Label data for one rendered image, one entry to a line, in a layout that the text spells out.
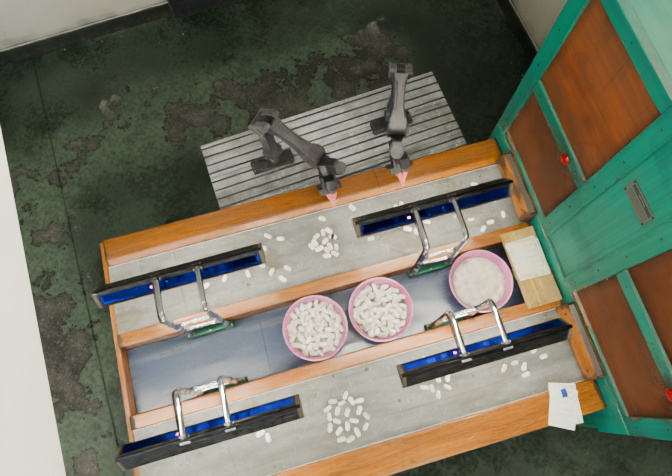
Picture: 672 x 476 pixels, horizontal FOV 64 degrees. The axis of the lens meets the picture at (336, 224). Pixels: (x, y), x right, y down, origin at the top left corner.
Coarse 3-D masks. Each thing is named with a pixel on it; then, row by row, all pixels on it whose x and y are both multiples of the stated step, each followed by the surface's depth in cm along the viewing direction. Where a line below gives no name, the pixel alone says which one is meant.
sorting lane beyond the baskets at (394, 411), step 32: (544, 320) 224; (416, 352) 220; (544, 352) 220; (320, 384) 216; (352, 384) 216; (384, 384) 216; (416, 384) 216; (448, 384) 216; (480, 384) 216; (512, 384) 216; (544, 384) 216; (192, 416) 213; (320, 416) 212; (352, 416) 212; (384, 416) 212; (416, 416) 212; (448, 416) 212; (224, 448) 209; (256, 448) 209; (288, 448) 209; (320, 448) 209; (352, 448) 209
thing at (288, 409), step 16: (288, 400) 183; (240, 416) 180; (256, 416) 178; (272, 416) 178; (288, 416) 180; (176, 432) 180; (192, 432) 178; (208, 432) 176; (224, 432) 177; (240, 432) 180; (128, 448) 178; (144, 448) 175; (160, 448) 175; (176, 448) 177; (192, 448) 179; (128, 464) 176; (144, 464) 178
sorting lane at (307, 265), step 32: (416, 192) 241; (288, 224) 237; (320, 224) 237; (352, 224) 237; (448, 224) 237; (480, 224) 237; (512, 224) 236; (160, 256) 233; (192, 256) 233; (288, 256) 233; (320, 256) 233; (352, 256) 232; (384, 256) 232; (192, 288) 229; (224, 288) 228; (256, 288) 228; (128, 320) 225
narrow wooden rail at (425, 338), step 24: (504, 312) 222; (528, 312) 222; (408, 336) 219; (432, 336) 219; (336, 360) 217; (360, 360) 217; (240, 384) 214; (264, 384) 214; (288, 384) 214; (168, 408) 211; (192, 408) 211
